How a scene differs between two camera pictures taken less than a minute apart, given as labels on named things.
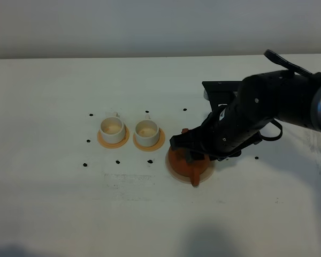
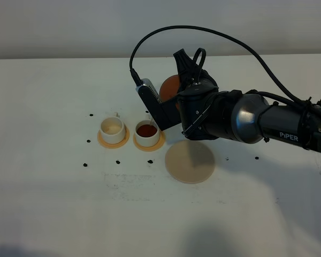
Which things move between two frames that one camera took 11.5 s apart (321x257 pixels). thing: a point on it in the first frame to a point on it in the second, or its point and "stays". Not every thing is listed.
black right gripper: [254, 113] to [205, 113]
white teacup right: [147, 133] stays
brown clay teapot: [192, 169] to [169, 88]
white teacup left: [112, 129] stays
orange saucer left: [113, 145] stays
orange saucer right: [157, 145] stays
